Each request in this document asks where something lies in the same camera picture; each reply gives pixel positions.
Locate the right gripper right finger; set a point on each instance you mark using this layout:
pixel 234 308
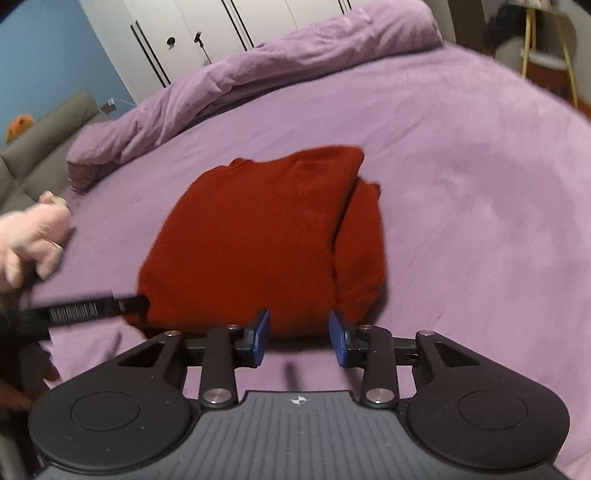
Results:
pixel 457 404

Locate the white wardrobe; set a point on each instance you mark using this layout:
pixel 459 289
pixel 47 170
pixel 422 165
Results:
pixel 153 43

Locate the purple rolled duvet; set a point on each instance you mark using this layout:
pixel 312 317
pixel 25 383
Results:
pixel 367 33

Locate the red knitted sweater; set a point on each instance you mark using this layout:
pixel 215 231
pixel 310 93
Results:
pixel 300 236

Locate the white charger with cable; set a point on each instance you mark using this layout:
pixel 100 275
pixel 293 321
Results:
pixel 112 104

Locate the dark clothes pile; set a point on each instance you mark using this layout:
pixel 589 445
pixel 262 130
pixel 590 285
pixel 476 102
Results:
pixel 507 23

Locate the orange small toy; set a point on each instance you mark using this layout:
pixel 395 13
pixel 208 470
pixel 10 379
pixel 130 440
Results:
pixel 18 126

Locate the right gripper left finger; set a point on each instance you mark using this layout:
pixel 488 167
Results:
pixel 138 406

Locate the grey headboard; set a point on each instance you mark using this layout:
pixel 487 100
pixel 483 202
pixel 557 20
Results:
pixel 35 161

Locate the yellow leg side table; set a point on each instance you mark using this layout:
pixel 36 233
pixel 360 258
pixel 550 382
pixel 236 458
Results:
pixel 550 51

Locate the pink plush toy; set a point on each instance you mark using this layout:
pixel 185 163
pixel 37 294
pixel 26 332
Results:
pixel 32 240

